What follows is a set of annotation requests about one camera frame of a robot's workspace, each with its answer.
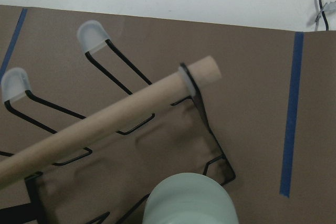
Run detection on pale green cup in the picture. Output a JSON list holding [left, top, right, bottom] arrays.
[[142, 173, 239, 223]]

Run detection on black wire cup rack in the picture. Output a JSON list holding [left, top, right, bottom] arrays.
[[0, 20, 236, 224]]

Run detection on black table cable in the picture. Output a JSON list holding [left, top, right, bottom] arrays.
[[310, 0, 330, 31]]

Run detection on metal tongs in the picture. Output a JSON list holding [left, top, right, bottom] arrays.
[[308, 1, 335, 30]]

